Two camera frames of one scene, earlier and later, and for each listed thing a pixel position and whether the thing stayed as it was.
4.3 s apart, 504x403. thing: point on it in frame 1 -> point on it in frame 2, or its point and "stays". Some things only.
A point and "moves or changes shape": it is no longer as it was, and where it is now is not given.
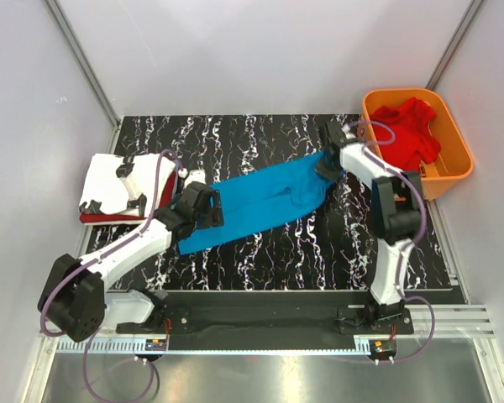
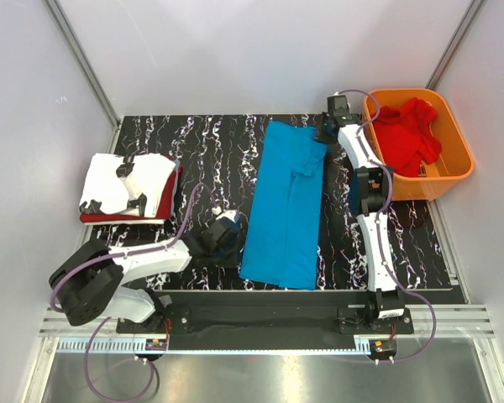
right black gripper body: x=327 y=169 -> x=325 y=130
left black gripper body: x=215 y=208 -> x=233 y=245
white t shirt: x=102 y=183 stays
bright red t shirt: x=405 y=135 stays
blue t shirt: x=282 y=194 moves or changes shape
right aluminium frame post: x=473 y=8 stays
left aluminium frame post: x=88 y=70 stays
